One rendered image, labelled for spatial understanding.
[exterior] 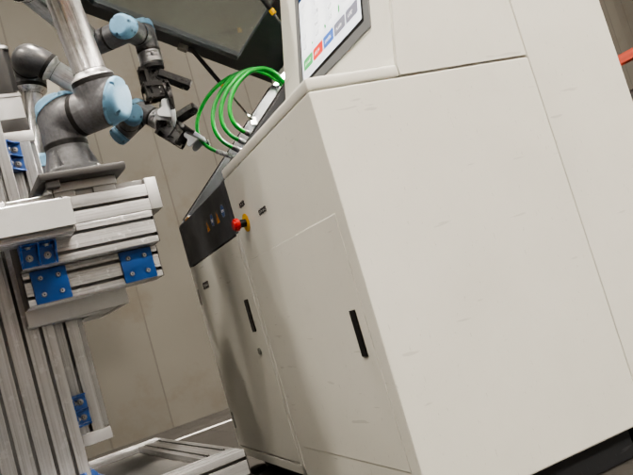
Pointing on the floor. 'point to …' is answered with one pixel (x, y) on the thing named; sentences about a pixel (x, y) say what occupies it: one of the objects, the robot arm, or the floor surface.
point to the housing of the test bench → (589, 135)
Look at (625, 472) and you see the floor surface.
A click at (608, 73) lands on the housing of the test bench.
